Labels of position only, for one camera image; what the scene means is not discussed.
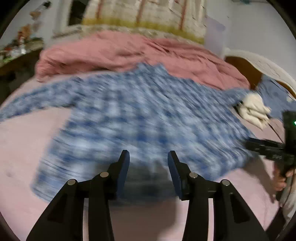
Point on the white wooden headboard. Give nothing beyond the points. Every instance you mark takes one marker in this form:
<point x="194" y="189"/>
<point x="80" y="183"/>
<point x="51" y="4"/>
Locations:
<point x="254" y="66"/>

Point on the dark wooden desk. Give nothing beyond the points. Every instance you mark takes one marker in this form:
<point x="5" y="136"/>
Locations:
<point x="18" y="60"/>

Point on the person's right hand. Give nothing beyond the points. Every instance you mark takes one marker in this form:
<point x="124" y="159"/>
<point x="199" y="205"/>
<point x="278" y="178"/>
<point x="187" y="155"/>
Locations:
<point x="279" y="182"/>

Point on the pink bed sheet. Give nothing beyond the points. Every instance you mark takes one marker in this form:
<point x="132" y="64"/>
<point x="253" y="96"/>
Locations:
<point x="25" y="139"/>

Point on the blue plaid shirt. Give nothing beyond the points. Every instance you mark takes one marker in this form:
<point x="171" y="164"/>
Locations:
<point x="145" y="111"/>

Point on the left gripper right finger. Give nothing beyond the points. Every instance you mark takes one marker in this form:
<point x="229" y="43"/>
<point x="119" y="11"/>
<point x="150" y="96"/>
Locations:
<point x="233" y="219"/>

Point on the wall mounted desk lamp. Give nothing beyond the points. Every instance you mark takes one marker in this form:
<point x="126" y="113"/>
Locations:
<point x="36" y="13"/>

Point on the tree print curtain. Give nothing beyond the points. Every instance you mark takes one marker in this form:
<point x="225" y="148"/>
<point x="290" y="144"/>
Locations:
<point x="181" y="20"/>

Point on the folded cream garment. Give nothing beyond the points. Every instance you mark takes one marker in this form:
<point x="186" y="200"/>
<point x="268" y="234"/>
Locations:
<point x="253" y="110"/>

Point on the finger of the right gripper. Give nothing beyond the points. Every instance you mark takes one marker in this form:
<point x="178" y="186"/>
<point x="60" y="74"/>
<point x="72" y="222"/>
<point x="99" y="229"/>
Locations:
<point x="264" y="147"/>

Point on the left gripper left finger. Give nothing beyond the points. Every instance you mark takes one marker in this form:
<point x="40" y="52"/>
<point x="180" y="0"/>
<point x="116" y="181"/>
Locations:
<point x="63" y="217"/>

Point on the pink plaid duvet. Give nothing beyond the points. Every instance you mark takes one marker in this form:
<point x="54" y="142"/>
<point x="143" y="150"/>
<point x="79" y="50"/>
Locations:
<point x="118" y="51"/>

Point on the blue floral pillow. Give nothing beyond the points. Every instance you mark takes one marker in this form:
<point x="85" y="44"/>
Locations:
<point x="275" y="96"/>

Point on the white framed window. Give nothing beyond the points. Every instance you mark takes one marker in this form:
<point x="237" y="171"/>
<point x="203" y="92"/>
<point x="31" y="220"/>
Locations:
<point x="69" y="17"/>

